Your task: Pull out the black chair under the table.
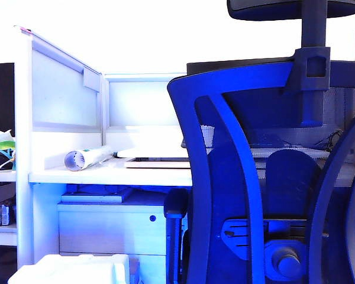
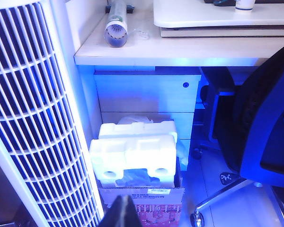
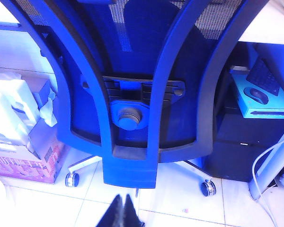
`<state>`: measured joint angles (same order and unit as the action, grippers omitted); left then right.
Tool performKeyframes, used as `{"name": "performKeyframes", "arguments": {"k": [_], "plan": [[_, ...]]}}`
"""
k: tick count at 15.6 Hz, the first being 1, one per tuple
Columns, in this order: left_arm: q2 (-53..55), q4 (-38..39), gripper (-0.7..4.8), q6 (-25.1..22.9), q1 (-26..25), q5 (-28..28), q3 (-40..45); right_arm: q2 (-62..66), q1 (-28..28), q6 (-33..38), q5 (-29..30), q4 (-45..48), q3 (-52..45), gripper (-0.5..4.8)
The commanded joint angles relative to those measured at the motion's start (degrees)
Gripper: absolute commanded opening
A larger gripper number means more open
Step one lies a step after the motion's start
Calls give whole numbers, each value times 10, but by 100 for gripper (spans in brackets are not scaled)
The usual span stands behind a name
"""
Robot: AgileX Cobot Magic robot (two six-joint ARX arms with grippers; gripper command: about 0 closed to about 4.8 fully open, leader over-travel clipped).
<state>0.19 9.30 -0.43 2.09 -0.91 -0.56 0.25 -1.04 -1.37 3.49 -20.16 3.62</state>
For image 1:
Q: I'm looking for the flat grey box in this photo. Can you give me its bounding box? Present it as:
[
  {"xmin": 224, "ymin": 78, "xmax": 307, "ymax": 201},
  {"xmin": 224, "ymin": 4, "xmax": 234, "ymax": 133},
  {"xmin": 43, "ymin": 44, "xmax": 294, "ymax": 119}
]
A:
[{"xmin": 61, "ymin": 189, "xmax": 134, "ymax": 204}]

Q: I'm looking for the white back partition panel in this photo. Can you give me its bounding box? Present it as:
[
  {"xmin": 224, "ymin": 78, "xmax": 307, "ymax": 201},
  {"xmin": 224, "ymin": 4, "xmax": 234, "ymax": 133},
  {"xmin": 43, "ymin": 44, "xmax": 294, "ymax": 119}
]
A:
[{"xmin": 102, "ymin": 72, "xmax": 188, "ymax": 146}]

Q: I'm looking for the blue mesh office chair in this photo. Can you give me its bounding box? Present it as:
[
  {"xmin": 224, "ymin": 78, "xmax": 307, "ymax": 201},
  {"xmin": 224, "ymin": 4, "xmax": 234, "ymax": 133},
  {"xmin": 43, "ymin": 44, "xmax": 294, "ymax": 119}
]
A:
[{"xmin": 163, "ymin": 0, "xmax": 355, "ymax": 284}]

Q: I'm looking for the white foam box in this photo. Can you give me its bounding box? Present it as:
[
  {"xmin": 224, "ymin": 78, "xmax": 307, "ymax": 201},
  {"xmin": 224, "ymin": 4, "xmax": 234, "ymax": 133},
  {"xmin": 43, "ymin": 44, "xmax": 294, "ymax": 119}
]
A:
[{"xmin": 7, "ymin": 253, "xmax": 131, "ymax": 284}]

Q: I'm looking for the white plastic bag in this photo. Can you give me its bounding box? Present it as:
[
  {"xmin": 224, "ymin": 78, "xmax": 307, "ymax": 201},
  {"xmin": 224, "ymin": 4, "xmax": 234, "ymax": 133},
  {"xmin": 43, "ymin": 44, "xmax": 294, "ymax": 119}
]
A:
[{"xmin": 0, "ymin": 128, "xmax": 16, "ymax": 154}]

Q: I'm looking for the white drawer cabinet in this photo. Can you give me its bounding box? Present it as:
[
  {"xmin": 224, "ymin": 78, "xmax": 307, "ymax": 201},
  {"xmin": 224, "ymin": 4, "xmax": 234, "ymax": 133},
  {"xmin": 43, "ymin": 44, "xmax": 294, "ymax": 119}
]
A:
[{"xmin": 57, "ymin": 202, "xmax": 167, "ymax": 257}]

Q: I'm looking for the black tangled cable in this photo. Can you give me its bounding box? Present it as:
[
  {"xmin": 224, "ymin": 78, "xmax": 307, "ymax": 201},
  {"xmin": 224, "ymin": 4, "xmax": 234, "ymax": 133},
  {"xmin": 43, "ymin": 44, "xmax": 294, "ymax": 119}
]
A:
[{"xmin": 314, "ymin": 128, "xmax": 344, "ymax": 152}]

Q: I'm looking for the white cable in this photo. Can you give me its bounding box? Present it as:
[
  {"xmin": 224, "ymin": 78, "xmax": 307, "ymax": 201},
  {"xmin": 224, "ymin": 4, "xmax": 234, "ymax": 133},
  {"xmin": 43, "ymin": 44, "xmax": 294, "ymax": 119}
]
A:
[{"xmin": 0, "ymin": 153, "xmax": 16, "ymax": 180}]

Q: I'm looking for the white desk partition panel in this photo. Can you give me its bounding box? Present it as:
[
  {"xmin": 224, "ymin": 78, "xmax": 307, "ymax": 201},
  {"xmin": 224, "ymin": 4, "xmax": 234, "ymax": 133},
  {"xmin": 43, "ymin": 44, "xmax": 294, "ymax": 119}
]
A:
[{"xmin": 14, "ymin": 25, "xmax": 104, "ymax": 172}]

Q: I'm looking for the white laptop computer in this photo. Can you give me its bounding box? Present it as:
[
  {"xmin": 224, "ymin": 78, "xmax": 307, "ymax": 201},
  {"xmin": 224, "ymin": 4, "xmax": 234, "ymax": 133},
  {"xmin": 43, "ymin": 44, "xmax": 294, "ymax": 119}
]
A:
[{"xmin": 116, "ymin": 147, "xmax": 193, "ymax": 170}]

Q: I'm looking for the small printed carton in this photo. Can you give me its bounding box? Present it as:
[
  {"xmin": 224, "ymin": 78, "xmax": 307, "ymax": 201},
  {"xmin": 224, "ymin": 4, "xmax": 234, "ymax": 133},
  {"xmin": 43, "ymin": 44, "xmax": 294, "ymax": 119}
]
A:
[{"xmin": 0, "ymin": 204, "xmax": 12, "ymax": 227}]

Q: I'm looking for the rolled white paper tube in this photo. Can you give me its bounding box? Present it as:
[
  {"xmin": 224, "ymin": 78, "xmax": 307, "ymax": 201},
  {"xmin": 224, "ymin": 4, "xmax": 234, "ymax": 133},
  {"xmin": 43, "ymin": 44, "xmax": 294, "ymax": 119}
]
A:
[{"xmin": 64, "ymin": 144, "xmax": 117, "ymax": 172}]

